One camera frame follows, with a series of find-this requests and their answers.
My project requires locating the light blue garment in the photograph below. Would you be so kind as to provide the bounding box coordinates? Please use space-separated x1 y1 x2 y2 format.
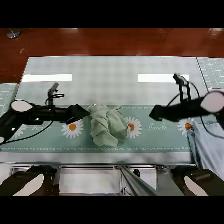
186 120 224 183

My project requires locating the pale green shirt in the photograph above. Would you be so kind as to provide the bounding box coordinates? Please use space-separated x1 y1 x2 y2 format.
87 103 130 148

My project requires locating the silver frame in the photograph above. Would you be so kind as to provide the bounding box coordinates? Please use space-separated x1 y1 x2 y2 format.
0 161 224 197

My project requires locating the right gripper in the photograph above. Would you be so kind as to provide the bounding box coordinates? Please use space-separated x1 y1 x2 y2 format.
148 104 172 122

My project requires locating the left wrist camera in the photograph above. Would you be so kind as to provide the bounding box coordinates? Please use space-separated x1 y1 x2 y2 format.
46 82 65 108

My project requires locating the black cable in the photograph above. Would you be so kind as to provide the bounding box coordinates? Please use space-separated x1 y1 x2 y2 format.
0 120 54 146
198 114 224 140

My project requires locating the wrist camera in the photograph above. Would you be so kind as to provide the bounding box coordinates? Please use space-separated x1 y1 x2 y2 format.
172 73 192 103
46 82 65 108

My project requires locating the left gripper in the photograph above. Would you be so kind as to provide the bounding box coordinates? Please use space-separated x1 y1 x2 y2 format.
65 103 91 125

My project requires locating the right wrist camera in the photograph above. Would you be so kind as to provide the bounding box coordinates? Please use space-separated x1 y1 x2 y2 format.
172 73 192 103

